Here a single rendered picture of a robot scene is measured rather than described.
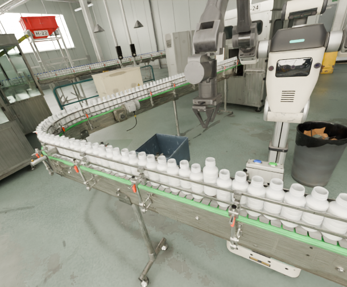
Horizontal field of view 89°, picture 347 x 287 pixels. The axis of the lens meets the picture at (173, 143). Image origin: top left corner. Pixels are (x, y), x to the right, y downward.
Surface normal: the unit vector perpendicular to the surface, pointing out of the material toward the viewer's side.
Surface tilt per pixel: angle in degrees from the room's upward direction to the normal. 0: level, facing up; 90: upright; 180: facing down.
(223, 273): 0
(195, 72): 86
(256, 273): 0
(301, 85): 90
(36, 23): 90
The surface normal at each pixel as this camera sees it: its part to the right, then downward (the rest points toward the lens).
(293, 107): -0.48, 0.49
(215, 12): -0.44, -0.23
